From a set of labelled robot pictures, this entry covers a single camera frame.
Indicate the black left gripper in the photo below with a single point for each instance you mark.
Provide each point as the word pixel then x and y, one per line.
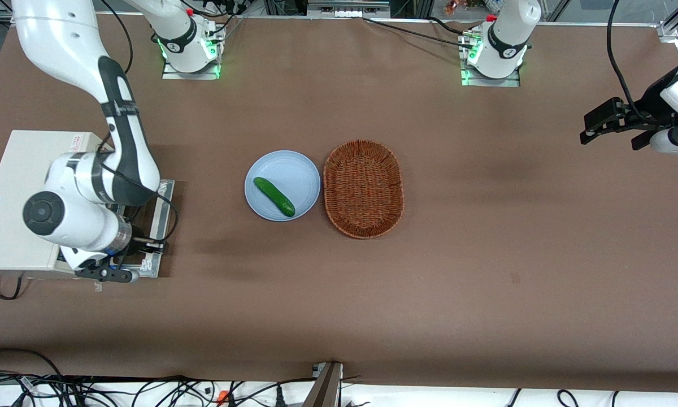
pixel 648 106

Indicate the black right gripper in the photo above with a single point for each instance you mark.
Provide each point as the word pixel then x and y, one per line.
pixel 137 233

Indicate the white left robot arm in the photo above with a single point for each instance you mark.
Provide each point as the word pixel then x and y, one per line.
pixel 505 34

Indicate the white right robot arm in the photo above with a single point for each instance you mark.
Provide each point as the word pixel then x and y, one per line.
pixel 62 39

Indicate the white toaster oven body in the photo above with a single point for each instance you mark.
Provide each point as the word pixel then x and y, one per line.
pixel 17 169

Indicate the green cucumber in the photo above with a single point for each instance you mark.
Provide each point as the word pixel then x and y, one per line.
pixel 274 196

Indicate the light blue round plate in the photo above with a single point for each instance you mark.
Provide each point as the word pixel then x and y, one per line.
pixel 294 175

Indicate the brown wicker oval basket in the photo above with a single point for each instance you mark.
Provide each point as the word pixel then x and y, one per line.
pixel 363 189

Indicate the grey power strip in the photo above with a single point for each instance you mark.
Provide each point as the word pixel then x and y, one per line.
pixel 348 8

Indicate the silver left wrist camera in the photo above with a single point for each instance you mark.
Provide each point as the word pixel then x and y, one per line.
pixel 669 142

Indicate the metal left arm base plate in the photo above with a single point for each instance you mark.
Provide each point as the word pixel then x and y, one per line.
pixel 508 82

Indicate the aluminium corner frame bracket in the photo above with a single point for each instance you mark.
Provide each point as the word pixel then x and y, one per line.
pixel 670 31

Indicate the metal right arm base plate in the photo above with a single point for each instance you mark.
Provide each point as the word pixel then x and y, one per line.
pixel 172 74

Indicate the grey camera mast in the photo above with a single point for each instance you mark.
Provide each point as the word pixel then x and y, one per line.
pixel 325 387

